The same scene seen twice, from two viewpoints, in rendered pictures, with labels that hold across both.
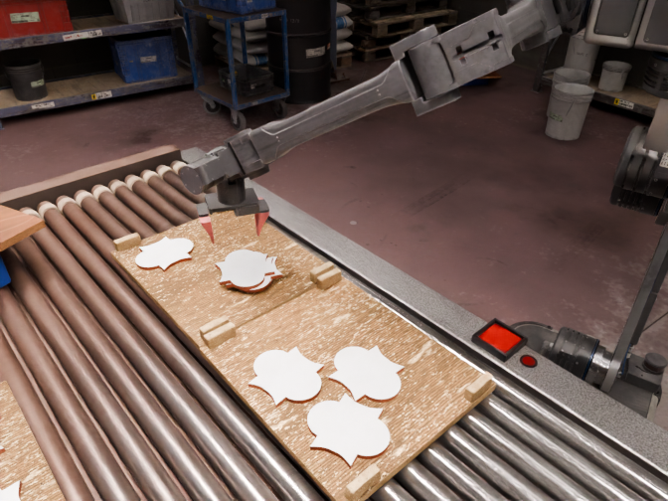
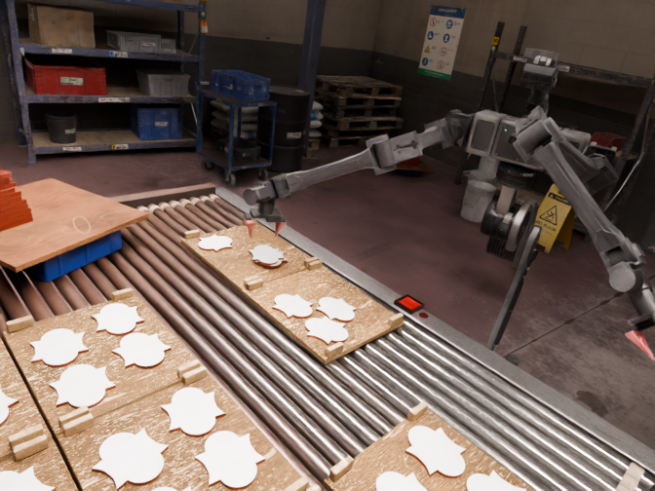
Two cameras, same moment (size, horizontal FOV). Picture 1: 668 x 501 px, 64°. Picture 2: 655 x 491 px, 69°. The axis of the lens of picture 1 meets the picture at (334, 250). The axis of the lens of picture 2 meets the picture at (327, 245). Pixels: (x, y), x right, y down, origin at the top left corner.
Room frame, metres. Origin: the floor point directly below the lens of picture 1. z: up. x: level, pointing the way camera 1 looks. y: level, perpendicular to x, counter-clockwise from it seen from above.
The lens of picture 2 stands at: (-0.64, 0.13, 1.80)
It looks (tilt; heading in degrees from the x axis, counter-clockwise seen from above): 26 degrees down; 354
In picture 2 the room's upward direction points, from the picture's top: 9 degrees clockwise
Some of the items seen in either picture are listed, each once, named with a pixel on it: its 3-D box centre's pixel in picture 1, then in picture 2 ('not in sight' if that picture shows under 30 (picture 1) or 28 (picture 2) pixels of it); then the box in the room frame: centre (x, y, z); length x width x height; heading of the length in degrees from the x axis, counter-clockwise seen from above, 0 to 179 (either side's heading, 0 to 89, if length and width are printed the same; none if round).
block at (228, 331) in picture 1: (220, 335); (254, 284); (0.73, 0.21, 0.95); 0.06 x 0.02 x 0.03; 131
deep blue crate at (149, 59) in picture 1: (142, 55); (156, 120); (5.10, 1.79, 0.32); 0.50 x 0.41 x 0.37; 122
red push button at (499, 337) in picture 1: (499, 340); (408, 304); (0.75, -0.32, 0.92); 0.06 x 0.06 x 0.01; 42
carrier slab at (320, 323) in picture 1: (342, 368); (323, 307); (0.67, -0.02, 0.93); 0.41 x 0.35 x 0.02; 41
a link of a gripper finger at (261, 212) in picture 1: (250, 217); (273, 224); (0.97, 0.18, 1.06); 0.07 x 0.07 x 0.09; 20
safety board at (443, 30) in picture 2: not in sight; (440, 42); (6.47, -1.66, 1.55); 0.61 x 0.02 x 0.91; 36
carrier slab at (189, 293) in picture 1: (222, 263); (250, 252); (0.98, 0.26, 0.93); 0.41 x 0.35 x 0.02; 42
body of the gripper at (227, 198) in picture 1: (231, 190); (266, 207); (0.95, 0.21, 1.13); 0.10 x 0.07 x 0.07; 110
